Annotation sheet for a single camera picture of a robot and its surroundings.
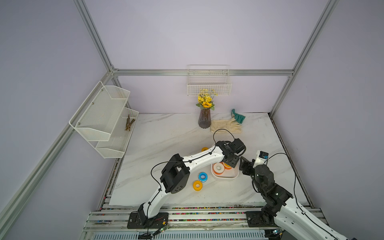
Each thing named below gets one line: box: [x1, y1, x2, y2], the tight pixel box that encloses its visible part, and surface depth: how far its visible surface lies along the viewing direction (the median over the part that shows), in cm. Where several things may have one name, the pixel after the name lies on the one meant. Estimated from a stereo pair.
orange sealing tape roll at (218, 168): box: [213, 162, 225, 175], surface depth 92 cm
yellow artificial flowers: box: [195, 88, 218, 111], surface depth 97 cm
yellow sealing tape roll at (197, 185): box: [193, 180, 203, 192], surface depth 86 cm
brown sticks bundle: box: [124, 114, 136, 132], surface depth 98 cm
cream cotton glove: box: [210, 117, 242, 134], surface depth 116 cm
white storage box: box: [210, 163, 240, 179], surface depth 90 cm
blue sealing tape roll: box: [198, 172, 209, 183], surface depth 90 cm
